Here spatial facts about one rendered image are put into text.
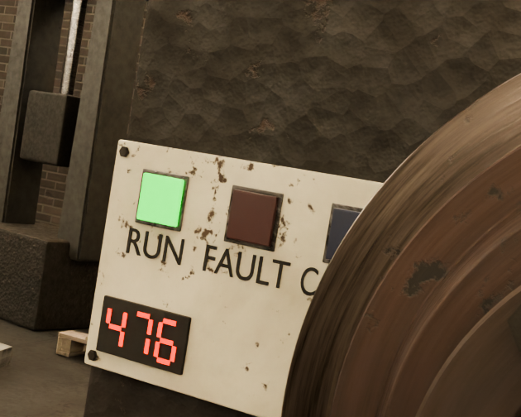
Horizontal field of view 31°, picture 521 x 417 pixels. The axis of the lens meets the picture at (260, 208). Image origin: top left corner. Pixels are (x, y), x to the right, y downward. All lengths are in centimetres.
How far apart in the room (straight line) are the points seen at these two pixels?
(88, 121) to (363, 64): 517
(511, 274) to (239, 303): 29
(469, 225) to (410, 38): 23
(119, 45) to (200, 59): 512
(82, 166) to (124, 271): 508
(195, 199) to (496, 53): 24
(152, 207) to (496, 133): 32
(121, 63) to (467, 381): 551
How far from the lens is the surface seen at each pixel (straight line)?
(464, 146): 49
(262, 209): 67
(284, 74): 70
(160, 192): 71
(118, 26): 585
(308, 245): 66
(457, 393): 40
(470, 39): 66
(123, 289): 74
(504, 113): 48
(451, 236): 47
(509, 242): 44
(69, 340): 529
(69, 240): 586
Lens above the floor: 124
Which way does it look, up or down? 3 degrees down
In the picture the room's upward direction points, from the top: 9 degrees clockwise
